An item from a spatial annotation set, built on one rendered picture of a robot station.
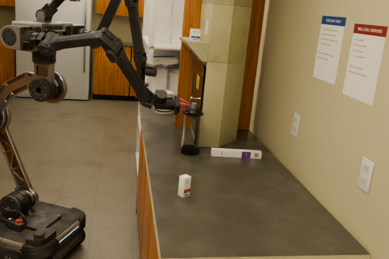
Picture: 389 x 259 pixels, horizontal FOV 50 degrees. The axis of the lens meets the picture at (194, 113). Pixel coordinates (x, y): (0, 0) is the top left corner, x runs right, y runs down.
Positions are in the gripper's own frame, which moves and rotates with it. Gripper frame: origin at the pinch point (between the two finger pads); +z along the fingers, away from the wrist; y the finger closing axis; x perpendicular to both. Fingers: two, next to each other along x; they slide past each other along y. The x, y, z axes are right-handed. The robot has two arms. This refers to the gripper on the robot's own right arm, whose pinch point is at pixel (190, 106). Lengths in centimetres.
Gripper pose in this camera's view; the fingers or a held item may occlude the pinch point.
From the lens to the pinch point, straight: 231.5
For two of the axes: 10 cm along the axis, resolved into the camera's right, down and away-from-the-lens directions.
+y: -1.2, -6.2, 7.8
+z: 9.8, 0.5, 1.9
